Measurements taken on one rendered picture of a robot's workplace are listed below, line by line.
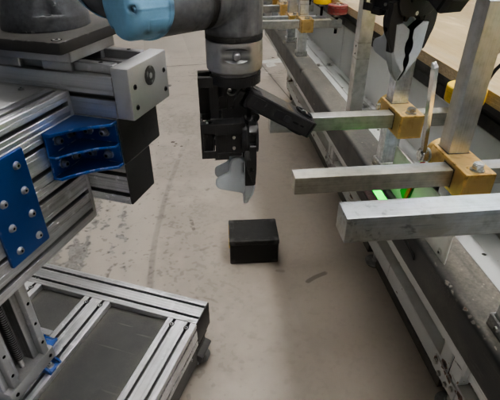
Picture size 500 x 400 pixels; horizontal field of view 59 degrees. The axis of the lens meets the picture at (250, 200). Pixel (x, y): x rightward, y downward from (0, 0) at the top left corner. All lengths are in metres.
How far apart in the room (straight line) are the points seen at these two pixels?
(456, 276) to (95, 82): 0.68
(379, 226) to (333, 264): 1.42
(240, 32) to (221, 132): 0.13
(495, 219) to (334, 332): 1.16
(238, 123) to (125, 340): 0.86
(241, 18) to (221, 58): 0.05
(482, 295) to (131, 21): 0.64
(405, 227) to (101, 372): 0.98
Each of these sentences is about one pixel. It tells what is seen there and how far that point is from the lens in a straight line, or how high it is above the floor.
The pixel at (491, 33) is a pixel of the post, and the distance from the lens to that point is 0.75.
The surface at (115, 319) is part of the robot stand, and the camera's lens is 1.39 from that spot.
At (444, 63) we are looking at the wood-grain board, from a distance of 1.22.
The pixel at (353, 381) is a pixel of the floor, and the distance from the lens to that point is 1.50.
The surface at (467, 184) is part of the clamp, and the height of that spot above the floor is 0.85.
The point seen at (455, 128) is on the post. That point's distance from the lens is 0.79.
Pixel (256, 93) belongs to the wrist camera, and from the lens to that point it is 0.61.
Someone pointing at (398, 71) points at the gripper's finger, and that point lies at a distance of 0.75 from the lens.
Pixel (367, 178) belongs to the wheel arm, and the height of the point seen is 0.85.
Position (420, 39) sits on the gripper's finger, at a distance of 0.76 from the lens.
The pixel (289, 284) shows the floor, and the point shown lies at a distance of 1.75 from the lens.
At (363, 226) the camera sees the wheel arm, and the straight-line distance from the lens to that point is 0.44.
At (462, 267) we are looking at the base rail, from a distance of 0.84.
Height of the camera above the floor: 1.20
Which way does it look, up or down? 33 degrees down
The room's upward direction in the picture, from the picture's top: straight up
